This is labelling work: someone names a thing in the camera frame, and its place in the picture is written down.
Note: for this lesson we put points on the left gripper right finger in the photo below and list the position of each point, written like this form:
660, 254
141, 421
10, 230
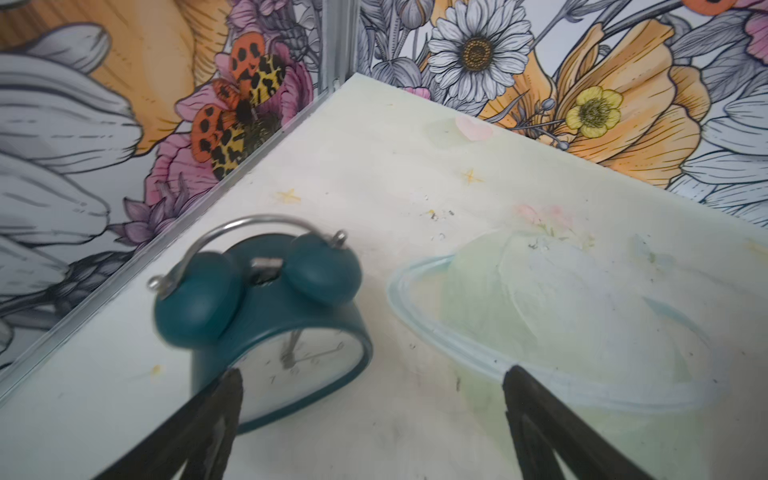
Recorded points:
546, 433

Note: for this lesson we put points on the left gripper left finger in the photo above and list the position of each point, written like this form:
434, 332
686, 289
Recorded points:
194, 443

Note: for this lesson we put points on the teal alarm clock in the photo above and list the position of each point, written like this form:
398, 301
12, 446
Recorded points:
273, 298

